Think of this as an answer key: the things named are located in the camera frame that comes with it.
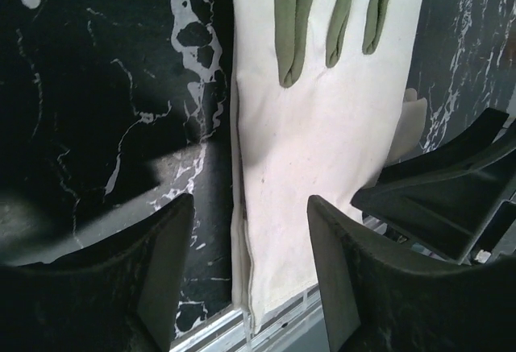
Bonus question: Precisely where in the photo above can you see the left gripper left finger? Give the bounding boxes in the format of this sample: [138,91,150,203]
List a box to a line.
[1,193,194,351]

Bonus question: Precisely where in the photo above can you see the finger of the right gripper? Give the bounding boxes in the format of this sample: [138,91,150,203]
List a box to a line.
[352,108,515,263]

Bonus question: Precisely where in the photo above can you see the white glove grey palm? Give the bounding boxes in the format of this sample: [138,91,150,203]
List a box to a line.
[231,0,427,333]

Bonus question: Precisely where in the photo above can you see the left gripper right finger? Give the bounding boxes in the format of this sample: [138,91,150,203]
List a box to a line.
[307,195,515,351]

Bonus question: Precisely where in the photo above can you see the aluminium front rail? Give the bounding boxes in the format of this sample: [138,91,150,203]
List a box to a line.
[169,222,516,352]

